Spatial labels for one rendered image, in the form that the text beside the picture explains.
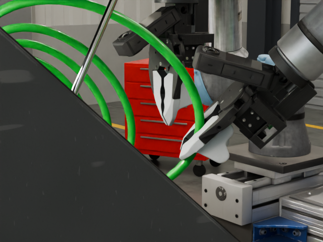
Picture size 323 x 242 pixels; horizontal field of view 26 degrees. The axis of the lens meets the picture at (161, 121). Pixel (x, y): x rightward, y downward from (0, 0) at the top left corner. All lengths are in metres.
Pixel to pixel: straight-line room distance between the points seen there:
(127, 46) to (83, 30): 7.64
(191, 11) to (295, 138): 0.63
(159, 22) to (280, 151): 0.67
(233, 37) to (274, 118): 0.69
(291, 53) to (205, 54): 0.12
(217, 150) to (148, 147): 4.51
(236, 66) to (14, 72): 0.39
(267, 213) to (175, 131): 3.77
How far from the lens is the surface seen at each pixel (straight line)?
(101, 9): 0.99
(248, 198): 1.60
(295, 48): 0.96
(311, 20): 0.96
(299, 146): 1.69
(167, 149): 5.45
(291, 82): 0.99
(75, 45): 1.16
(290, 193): 1.71
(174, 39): 1.11
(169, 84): 1.12
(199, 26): 1.15
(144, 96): 5.46
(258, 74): 0.97
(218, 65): 0.97
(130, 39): 1.07
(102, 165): 0.73
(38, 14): 8.39
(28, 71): 0.68
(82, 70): 0.74
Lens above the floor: 1.43
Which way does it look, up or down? 11 degrees down
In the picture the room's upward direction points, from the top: straight up
